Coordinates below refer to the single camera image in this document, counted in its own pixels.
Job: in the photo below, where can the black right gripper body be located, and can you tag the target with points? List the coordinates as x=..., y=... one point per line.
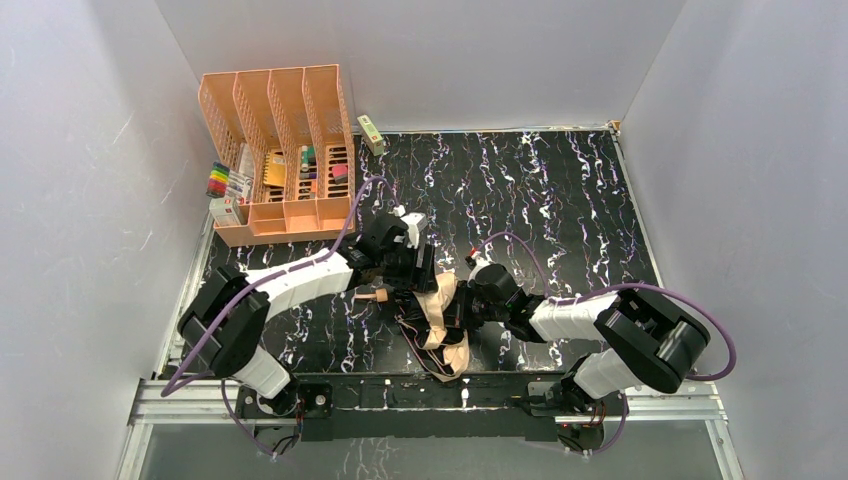
x=457, y=314

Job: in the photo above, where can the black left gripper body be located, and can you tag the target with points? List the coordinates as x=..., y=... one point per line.
x=416, y=277

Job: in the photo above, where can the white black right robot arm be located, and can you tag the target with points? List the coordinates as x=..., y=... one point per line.
x=650, y=339

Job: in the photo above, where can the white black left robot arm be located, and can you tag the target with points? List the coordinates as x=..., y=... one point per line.
x=225, y=321

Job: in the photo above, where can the pink eraser in organizer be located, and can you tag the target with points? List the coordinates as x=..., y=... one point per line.
x=339, y=174

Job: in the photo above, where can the green white small box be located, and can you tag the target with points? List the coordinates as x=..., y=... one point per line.
x=372, y=136

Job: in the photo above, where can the yellow notebook in organizer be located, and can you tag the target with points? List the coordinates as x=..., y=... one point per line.
x=274, y=172

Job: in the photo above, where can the peach plastic desk organizer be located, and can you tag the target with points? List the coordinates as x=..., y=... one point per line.
x=288, y=130

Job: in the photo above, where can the small white cardboard box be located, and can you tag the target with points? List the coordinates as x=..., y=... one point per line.
x=226, y=211

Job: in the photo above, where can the colourful marker pen set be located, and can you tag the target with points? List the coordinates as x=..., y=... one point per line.
x=218, y=181

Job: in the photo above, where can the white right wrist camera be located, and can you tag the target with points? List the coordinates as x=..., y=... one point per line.
x=476, y=260

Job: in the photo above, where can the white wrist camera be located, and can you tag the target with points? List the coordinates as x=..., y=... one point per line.
x=416, y=222
x=476, y=260

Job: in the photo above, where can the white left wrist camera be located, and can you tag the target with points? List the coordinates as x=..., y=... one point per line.
x=416, y=222

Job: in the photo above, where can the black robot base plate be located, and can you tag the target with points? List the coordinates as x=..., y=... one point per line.
x=339, y=406

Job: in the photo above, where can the aluminium table edge rail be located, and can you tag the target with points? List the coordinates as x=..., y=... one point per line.
x=212, y=402

